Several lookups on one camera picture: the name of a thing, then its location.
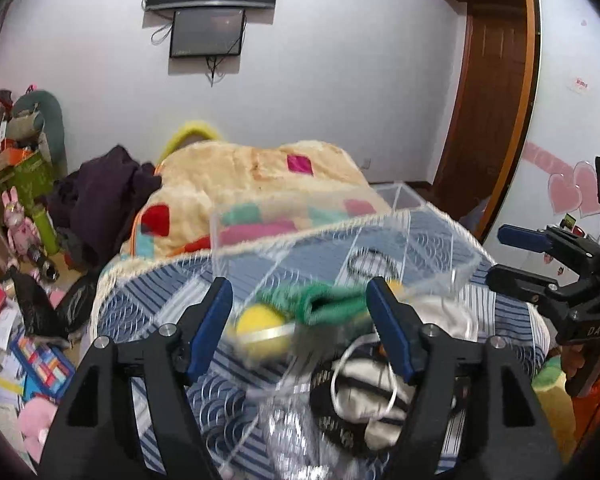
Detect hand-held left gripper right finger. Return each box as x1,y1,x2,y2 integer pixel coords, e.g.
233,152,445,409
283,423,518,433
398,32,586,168
367,276,566,480

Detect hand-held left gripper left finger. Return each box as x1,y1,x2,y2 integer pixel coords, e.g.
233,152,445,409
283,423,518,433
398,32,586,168
39,276,236,480

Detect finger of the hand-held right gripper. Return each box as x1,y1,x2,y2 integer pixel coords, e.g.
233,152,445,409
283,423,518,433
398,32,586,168
497,224,600,281
486,264,600,320

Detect yellow soft ball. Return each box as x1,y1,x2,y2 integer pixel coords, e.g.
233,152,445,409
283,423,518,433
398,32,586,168
232,304,292,361

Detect green sock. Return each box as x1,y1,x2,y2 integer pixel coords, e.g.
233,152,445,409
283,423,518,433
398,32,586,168
260,282,373,326

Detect clear plastic storage box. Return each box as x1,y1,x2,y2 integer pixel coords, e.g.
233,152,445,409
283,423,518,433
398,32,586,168
210,184,482,313

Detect person's right hand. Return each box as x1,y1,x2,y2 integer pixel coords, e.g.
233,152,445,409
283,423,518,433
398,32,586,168
560,345,587,383

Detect pink heart stickers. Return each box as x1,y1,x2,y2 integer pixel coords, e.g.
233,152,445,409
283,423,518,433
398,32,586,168
524,141,600,220

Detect blue striped patterned bed sheet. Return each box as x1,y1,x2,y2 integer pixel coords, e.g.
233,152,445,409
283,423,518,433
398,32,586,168
92,207,551,480

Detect black white striped sock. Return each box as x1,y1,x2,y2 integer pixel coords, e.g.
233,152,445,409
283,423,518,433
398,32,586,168
310,342,473,458

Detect green yellow plush cushion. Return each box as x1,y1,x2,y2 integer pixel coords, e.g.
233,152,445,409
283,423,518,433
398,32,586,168
531,355,579,458

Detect clear plastic bag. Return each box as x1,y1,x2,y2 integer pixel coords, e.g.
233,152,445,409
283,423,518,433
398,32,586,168
250,385,371,480

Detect white wardrobe sliding door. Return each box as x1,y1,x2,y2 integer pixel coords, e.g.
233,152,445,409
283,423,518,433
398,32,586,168
480,0,600,281

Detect beige patchwork fleece blanket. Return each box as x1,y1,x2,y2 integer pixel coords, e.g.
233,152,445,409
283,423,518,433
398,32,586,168
120,139,393,261

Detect brown wooden door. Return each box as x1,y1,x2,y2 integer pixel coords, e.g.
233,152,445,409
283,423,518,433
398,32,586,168
414,0,540,241

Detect dark purple clothing pile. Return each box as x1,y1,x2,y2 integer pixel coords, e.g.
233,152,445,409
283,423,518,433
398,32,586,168
45,145,163,266

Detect colourful picture book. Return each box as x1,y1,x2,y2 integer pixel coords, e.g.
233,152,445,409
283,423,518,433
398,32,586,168
9,332,77,403

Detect black plastic bag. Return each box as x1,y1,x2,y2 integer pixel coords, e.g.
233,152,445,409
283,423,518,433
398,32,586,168
7,267,98,338

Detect yellow plush toy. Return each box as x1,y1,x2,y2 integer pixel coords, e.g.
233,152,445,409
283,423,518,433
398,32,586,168
155,120,228,173

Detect green bottle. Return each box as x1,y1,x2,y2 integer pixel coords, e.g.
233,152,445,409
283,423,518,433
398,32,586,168
36,205,61,256

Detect pink bunny plush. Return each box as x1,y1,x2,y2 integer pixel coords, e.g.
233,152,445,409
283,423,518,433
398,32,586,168
2,187,40,261

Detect green patterned box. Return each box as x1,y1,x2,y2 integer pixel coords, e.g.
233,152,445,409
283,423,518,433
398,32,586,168
0,150,56,211

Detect grey green plush pillow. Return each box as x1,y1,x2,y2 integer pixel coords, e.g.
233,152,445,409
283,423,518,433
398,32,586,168
11,90,68,176

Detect black hair tie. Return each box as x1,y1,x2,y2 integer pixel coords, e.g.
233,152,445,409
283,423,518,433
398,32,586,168
347,248,400,281

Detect white cord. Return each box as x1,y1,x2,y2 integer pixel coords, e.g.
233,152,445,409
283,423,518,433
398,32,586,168
330,332,411,423

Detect small black wall monitor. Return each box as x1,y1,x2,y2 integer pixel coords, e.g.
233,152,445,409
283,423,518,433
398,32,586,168
169,7,247,60

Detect black television cable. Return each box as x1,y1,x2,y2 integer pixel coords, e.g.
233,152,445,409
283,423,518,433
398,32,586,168
150,15,175,46

